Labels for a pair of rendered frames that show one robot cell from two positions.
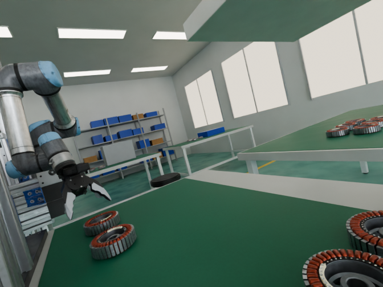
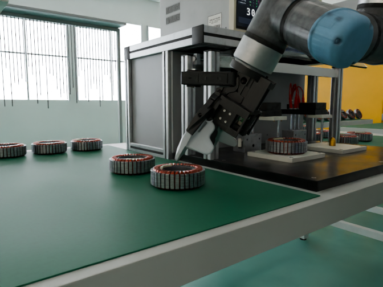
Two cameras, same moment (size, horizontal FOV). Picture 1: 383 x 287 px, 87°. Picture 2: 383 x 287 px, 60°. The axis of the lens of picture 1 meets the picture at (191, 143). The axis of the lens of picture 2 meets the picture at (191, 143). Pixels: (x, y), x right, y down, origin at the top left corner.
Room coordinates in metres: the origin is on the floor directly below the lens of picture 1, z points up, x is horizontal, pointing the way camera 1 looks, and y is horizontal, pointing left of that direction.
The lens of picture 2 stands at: (1.34, 0.30, 0.92)
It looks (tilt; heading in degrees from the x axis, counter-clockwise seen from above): 7 degrees down; 172
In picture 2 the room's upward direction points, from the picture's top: straight up
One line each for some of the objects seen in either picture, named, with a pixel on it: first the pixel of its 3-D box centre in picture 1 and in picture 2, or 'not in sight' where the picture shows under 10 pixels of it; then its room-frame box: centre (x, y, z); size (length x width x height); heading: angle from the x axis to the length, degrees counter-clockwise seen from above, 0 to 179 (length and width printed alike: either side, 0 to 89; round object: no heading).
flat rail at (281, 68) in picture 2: not in sight; (285, 68); (0.32, 0.74, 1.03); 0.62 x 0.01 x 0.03; 120
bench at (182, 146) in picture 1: (212, 152); not in sight; (4.44, -0.41, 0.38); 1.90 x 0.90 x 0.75; 120
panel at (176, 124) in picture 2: not in sight; (248, 102); (0.18, 0.66, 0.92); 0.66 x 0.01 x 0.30; 120
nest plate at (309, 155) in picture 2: not in sight; (285, 154); (0.46, 0.68, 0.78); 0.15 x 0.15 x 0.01; 30
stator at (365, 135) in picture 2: not in sight; (358, 136); (-0.06, 1.26, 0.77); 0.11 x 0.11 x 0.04
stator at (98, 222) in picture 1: (102, 222); (178, 175); (0.67, 0.36, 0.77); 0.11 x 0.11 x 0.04
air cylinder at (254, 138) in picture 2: not in sight; (247, 142); (0.34, 0.61, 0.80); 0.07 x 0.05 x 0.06; 120
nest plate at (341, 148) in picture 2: not in sight; (331, 147); (0.34, 0.89, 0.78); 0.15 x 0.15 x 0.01; 30
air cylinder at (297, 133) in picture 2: not in sight; (294, 137); (0.22, 0.82, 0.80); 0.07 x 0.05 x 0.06; 120
